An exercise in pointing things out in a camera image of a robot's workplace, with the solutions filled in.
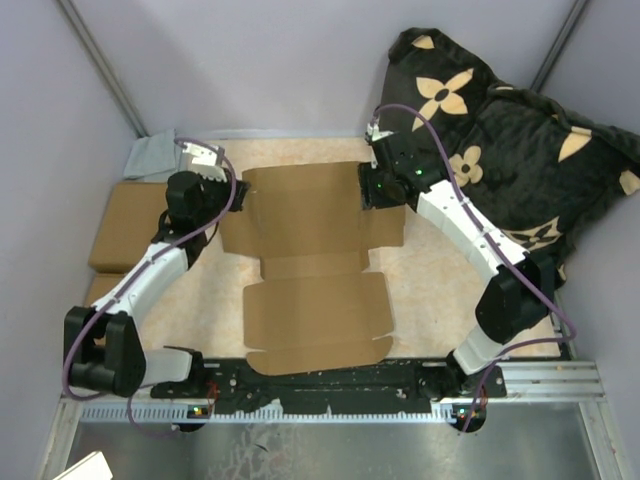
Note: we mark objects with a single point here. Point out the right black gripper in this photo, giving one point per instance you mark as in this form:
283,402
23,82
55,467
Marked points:
367,174

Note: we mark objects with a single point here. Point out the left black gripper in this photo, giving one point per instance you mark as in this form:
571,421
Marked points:
241,188

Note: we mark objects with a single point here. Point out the brown cardboard box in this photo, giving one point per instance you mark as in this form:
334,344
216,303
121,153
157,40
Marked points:
318,305

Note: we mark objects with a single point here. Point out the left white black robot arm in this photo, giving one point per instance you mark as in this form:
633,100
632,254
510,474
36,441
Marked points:
102,352

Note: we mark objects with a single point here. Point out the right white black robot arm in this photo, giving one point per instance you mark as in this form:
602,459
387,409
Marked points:
517,284

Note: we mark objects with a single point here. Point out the upper folded cardboard box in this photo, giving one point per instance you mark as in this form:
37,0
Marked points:
129,223

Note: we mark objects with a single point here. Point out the folded cardboard box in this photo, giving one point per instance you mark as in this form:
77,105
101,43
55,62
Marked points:
129,223
99,292

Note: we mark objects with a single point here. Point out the lower folded cardboard box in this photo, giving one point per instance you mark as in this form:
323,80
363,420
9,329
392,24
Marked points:
99,292

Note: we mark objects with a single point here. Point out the grey folded cloth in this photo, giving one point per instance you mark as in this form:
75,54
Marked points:
155,158

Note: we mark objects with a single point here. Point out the black floral plush cushion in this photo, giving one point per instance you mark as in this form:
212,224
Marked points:
538,171

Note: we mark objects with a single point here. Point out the white object at bottom corner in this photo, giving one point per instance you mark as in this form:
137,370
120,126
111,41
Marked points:
92,467

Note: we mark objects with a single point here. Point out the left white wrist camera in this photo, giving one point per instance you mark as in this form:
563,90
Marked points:
205,160

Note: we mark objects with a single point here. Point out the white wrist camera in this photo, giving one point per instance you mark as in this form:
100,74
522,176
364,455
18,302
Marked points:
373,133
205,160

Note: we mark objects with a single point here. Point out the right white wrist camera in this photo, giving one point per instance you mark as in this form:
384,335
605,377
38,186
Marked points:
373,133

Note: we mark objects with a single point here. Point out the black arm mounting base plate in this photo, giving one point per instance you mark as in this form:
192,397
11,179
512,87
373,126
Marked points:
400,385

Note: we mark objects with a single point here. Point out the aluminium frame rail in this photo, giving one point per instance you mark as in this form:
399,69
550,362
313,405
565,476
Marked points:
527,382

